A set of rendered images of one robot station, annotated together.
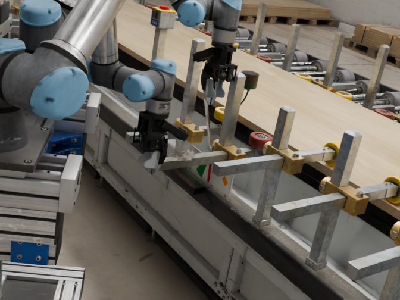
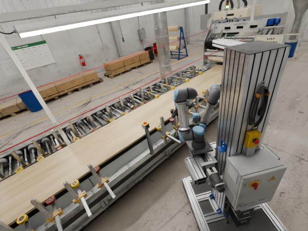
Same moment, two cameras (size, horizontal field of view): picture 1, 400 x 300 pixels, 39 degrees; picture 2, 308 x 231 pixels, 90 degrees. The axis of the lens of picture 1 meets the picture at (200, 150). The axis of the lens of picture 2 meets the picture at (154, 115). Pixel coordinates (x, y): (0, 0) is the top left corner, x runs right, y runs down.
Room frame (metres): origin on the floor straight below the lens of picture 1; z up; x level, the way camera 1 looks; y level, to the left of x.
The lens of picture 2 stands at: (2.00, 1.74, 2.29)
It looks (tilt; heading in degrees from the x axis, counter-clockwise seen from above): 33 degrees down; 274
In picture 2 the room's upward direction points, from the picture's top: 11 degrees counter-clockwise
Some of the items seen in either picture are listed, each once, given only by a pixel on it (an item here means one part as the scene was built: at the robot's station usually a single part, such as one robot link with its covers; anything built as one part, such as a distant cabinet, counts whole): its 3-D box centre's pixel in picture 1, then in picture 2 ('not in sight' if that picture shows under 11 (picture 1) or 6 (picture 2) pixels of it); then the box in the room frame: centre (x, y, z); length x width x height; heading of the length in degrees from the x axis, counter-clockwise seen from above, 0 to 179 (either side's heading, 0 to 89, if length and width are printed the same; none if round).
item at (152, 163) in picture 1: (151, 163); not in sight; (1.58, 0.14, 0.86); 0.06 x 0.03 x 0.09; 128
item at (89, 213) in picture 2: not in sight; (83, 199); (2.94, 0.86, 0.83); 0.43 x 0.03 x 0.04; 128
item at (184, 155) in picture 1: (184, 153); not in sight; (1.67, 0.05, 0.87); 0.09 x 0.07 x 0.02; 128
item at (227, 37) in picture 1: (224, 36); not in sight; (1.79, -0.01, 1.24); 0.08 x 0.08 x 0.05
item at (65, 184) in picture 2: not in sight; (75, 196); (3.00, 0.85, 0.88); 0.03 x 0.03 x 0.48; 38
